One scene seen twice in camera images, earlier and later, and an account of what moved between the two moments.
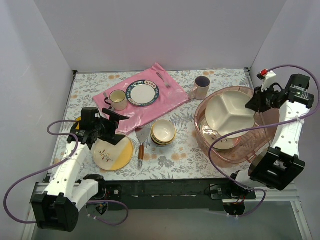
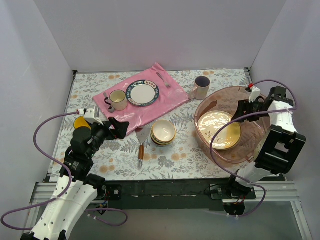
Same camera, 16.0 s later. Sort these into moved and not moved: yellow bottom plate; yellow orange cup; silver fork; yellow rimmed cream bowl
Moved: yellow bottom plate
Not moved: yellow rimmed cream bowl; silver fork; yellow orange cup
